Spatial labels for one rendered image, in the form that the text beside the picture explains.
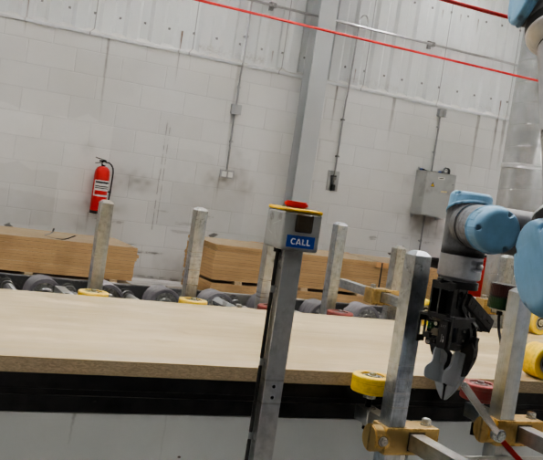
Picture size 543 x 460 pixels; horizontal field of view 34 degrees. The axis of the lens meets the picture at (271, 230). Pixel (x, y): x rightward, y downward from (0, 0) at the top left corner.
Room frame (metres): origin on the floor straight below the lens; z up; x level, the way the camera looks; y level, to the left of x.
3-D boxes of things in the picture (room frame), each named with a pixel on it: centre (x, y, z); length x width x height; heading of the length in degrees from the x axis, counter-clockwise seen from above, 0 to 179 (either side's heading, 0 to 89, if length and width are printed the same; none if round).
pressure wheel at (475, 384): (1.83, -0.48, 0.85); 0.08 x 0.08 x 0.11
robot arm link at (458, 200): (1.52, -0.33, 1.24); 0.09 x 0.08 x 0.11; 6
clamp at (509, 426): (1.71, -0.52, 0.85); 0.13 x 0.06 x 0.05; 115
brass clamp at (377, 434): (1.60, -0.29, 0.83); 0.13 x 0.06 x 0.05; 115
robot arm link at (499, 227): (1.43, -0.36, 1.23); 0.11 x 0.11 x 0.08; 6
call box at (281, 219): (1.48, -0.04, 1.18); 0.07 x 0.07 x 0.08; 25
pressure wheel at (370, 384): (1.75, -0.24, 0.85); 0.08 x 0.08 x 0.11
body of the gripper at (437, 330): (1.52, -0.33, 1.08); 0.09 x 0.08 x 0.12; 135
